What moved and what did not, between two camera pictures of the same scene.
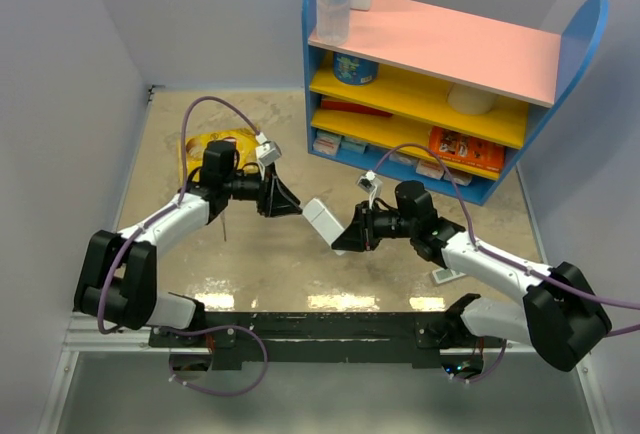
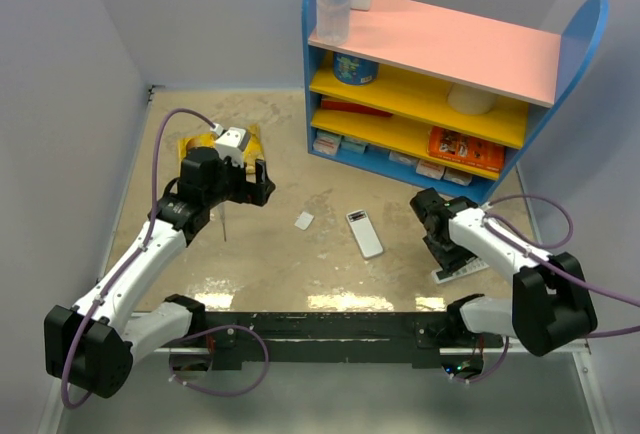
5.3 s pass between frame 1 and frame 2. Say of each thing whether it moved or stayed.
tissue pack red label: stayed
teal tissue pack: stayed
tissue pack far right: stayed
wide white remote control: moved
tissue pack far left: stayed
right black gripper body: moved
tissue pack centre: stayed
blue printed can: stayed
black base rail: stayed
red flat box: stayed
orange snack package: stayed
